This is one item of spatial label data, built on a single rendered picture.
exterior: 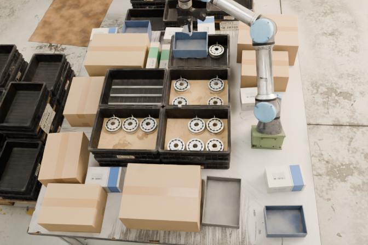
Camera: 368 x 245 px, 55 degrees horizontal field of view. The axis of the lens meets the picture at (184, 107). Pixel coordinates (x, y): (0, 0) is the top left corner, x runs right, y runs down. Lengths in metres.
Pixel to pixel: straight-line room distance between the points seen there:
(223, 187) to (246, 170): 0.17
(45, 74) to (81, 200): 1.57
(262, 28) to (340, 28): 2.23
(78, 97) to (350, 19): 2.89
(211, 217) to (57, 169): 0.90
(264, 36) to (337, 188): 1.53
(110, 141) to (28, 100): 1.07
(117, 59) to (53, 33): 1.90
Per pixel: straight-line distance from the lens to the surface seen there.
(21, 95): 3.10
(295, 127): 2.30
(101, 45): 2.56
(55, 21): 4.39
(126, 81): 2.39
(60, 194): 2.08
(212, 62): 2.40
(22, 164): 3.01
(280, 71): 2.33
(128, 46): 2.50
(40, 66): 3.39
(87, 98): 2.34
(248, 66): 2.34
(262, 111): 1.89
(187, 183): 1.88
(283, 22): 2.60
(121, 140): 2.14
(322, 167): 3.00
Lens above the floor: 2.64
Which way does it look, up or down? 56 degrees down
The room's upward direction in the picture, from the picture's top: 9 degrees counter-clockwise
